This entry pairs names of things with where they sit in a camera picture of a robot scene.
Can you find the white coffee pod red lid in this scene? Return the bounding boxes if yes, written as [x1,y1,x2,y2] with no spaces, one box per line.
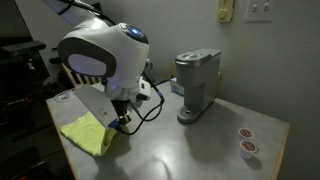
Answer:
[238,127,255,141]
[239,139,258,160]

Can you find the black shelf board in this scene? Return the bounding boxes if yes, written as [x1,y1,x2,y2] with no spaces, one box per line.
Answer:
[0,40,47,58]

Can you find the grey pod coffee maker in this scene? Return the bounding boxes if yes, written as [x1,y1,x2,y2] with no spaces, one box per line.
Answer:
[174,48,222,125]

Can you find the white light switch plate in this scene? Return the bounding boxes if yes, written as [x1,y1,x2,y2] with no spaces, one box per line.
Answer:
[244,0,278,24]

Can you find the blue cardboard box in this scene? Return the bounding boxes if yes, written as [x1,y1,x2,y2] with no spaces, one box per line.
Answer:
[169,77,185,98]

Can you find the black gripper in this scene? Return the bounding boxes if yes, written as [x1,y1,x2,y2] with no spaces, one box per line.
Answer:
[107,99,132,131]

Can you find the metal wire stand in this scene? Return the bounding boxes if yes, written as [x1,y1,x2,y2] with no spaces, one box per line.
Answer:
[144,58,156,84]

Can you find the black camera cable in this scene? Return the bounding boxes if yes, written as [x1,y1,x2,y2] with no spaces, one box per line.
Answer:
[118,71,166,136]

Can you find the yellow wall thermostat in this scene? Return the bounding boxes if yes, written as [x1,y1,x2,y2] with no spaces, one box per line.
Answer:
[216,0,235,24]

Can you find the yellow microfibre towel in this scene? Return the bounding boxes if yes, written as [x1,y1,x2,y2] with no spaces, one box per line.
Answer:
[59,111,118,157]

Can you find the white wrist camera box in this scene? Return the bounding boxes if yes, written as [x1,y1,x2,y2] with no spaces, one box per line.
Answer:
[73,83,118,129]

